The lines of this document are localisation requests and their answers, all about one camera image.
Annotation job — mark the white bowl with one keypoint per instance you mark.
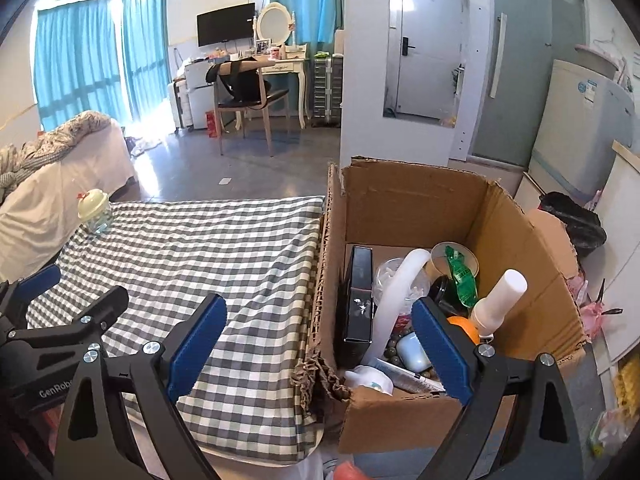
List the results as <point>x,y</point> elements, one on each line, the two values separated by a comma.
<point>440,255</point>

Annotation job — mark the white mini fridge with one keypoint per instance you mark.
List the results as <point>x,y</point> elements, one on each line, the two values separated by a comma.
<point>197,90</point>

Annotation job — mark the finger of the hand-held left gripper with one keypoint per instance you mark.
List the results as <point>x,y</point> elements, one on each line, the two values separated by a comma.
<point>40,280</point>
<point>90,317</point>

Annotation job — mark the white refrigerator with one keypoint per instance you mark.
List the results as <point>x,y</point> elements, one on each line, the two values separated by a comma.
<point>575,130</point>

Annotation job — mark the yellow-lid glass jar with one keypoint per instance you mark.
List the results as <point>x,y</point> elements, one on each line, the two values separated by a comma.
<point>95,215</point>

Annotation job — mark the frosted glass door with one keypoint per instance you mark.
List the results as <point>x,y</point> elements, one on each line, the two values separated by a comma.
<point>530,60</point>

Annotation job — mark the white squeeze tube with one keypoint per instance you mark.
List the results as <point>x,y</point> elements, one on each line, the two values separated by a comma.
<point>405,372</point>

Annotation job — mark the pink-rimmed plastic basin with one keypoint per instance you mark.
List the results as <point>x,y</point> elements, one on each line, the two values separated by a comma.
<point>597,60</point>

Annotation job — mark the white slippers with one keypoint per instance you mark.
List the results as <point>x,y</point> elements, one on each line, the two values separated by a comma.
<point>142,145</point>

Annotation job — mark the red box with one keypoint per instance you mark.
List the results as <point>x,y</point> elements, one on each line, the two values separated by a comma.
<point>212,124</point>

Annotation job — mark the black-bagged trash bin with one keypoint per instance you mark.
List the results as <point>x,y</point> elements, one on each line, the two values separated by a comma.
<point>575,220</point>

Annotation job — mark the patterned grey blanket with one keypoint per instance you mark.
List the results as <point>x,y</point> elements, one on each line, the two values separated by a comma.
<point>60,140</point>

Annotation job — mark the teal curtain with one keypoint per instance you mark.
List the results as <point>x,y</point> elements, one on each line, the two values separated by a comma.
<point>75,60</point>
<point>310,0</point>
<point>145,40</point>

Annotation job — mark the white foam tube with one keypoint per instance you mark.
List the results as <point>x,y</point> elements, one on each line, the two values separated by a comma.
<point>387,305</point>

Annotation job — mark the brown cardboard box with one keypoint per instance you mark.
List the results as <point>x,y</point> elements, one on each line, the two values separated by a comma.
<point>415,210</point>

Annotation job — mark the black bag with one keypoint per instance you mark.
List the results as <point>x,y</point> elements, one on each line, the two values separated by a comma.
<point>242,82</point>

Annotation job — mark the dark glass jar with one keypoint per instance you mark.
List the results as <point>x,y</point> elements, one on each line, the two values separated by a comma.
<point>442,292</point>

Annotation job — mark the rectangular wall mirror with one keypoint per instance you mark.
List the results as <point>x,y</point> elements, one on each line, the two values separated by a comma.
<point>425,45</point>

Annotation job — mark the wooden chair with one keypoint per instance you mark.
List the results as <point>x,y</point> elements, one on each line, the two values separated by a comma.
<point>252,105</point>

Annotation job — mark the clear cotton swab container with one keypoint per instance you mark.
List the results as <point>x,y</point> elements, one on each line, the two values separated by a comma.
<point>415,352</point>

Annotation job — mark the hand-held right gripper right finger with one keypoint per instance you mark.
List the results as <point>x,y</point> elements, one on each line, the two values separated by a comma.
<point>440,355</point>

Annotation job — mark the black box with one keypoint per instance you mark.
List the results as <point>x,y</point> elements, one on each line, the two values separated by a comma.
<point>357,290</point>

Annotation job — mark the grey checkered tablecloth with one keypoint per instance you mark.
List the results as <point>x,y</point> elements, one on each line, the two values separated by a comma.
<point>200,260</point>

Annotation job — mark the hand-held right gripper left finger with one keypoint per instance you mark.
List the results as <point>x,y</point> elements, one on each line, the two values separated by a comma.
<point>195,350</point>

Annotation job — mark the white dressing table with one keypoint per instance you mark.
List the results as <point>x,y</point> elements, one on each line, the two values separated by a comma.
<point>292,67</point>

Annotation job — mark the white cylindrical bottle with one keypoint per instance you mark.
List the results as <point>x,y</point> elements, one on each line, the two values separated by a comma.
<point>500,295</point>

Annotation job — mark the oval white mirror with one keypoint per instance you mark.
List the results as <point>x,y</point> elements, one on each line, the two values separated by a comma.
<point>274,22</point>

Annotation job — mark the white bed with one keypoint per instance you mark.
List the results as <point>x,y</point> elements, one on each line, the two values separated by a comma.
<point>55,195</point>

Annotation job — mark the black television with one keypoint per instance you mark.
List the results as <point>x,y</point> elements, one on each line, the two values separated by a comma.
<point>225,25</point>

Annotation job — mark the small photo frame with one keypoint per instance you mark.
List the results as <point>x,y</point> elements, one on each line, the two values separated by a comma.
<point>262,47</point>

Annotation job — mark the ribbed dark suitcase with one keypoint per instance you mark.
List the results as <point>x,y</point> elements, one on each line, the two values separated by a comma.
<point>327,90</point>

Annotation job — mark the pink plastic bag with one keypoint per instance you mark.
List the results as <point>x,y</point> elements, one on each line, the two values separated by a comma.
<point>592,310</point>

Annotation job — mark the white cabinet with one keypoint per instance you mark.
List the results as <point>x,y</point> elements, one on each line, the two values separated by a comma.
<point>622,220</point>

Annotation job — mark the green packet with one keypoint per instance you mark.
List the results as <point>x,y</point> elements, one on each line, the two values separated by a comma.
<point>462,280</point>

